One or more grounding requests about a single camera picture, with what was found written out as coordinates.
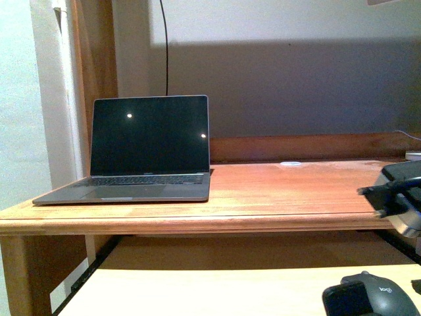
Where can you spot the white object desk corner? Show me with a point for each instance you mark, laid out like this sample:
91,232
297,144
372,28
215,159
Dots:
413,155

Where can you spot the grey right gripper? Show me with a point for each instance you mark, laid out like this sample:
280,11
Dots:
396,196

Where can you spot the grey open laptop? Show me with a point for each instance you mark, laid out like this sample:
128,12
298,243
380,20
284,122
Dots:
144,149

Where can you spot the wooden keyboard tray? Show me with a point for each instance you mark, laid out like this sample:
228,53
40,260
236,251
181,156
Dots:
281,274

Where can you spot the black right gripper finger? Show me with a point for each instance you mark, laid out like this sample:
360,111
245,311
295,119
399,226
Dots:
347,299

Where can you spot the white round sticker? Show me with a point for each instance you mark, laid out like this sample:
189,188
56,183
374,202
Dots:
290,163

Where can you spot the wooden desk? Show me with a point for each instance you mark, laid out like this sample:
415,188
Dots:
249,192

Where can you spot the dark grey Logitech mouse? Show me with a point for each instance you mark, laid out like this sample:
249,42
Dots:
386,297

